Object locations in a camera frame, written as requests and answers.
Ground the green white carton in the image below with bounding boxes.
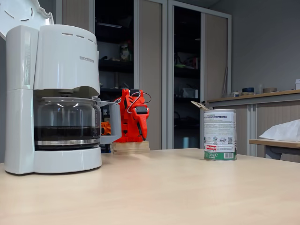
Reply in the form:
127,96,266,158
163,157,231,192
120,43,132,62

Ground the glass carafe grey handle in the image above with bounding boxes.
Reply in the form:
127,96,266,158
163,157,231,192
34,96,122,150

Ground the white drip coffee maker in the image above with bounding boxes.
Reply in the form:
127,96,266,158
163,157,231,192
0,0,103,175

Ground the wooden base block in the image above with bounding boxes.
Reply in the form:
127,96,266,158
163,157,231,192
110,140,150,155

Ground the white plastic bag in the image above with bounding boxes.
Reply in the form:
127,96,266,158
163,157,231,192
259,119,300,142

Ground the low cabinet wooden top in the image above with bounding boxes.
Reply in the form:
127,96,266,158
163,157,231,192
207,89,300,162

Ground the white servo cable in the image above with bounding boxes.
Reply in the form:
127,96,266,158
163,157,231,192
127,91,144,111

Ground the side table wooden top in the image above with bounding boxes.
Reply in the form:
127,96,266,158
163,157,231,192
249,138,300,160

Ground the white green coffee can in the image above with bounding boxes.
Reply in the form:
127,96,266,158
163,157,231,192
203,109,237,162

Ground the grey tall cabinet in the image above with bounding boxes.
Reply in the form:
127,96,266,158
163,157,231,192
55,0,233,150

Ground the blue scoop with cardboard handle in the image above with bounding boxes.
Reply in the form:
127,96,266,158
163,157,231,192
190,100,209,111

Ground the orange printed part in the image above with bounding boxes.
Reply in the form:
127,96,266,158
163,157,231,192
101,121,112,136

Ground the white shelf box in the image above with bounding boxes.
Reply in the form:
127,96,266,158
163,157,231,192
182,88,199,98

